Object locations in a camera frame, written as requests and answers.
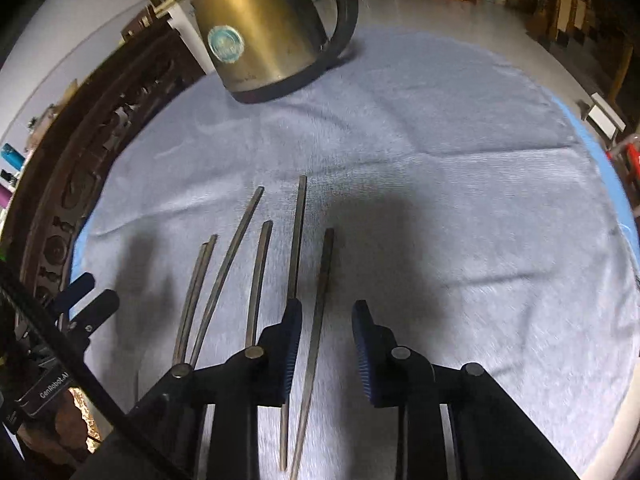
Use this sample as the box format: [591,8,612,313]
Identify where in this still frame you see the gold electric kettle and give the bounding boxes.
[191,0,360,105]

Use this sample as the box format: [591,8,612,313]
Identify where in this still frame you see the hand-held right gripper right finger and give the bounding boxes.
[351,300,583,480]

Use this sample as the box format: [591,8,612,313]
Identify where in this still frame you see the grey towel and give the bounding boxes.
[75,24,640,478]

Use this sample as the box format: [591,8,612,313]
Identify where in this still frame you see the white stool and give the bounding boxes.
[581,92,629,147]

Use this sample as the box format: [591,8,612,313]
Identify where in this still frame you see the carved dark wooden furniture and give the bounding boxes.
[0,5,207,321]

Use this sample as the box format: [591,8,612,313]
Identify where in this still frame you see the teal bottle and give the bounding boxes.
[1,143,25,170]

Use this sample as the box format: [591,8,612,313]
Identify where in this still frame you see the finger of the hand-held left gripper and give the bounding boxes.
[51,272,96,313]
[69,288,121,336]

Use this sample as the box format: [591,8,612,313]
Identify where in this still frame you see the dark metal chopstick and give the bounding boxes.
[279,175,308,472]
[190,186,265,364]
[245,220,274,349]
[181,234,219,365]
[172,243,210,367]
[289,228,336,480]

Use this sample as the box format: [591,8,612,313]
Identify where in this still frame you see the black cable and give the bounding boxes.
[0,259,193,480]

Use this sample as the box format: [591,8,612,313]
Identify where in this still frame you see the red plastic stool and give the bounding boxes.
[606,132,640,186]

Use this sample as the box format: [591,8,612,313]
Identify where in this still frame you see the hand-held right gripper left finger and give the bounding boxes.
[75,299,304,480]

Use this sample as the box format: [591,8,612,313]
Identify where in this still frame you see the blue cloth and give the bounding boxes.
[562,102,640,256]

